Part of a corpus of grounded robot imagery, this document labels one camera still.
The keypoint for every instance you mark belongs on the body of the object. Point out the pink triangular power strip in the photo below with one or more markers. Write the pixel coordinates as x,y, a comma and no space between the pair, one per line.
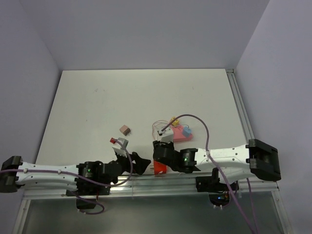
178,136

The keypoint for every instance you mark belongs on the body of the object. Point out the red cube adapter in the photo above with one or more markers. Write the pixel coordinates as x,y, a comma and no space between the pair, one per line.
158,168

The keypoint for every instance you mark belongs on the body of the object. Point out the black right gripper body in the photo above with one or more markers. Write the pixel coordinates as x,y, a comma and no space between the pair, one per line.
169,145

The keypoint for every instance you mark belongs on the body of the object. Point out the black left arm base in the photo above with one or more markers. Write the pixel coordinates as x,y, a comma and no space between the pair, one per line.
87,195

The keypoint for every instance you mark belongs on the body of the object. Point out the blue charger plug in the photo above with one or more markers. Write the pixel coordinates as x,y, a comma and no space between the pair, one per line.
186,131

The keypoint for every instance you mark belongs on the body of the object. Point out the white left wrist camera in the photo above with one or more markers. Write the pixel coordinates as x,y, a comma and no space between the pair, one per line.
119,148

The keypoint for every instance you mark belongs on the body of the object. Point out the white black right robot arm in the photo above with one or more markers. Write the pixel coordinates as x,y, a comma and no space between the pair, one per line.
253,159

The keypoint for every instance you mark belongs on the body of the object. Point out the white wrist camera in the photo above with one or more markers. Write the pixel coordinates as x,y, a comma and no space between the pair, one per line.
119,148
166,135

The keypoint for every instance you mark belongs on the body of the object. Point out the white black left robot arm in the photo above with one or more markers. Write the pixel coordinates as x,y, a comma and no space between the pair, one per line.
89,178

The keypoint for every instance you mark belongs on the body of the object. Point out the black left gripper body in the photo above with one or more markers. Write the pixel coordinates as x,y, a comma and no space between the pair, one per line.
126,162

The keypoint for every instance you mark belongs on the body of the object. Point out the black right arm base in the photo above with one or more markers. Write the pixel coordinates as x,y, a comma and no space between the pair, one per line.
218,192

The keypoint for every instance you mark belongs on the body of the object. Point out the brown charger plug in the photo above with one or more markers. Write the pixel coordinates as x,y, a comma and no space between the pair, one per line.
125,130

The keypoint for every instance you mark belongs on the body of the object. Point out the yellow charger plug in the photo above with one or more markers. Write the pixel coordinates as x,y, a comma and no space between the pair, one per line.
174,121

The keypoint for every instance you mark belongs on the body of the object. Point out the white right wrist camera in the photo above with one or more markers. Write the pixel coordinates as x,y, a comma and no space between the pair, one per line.
166,135

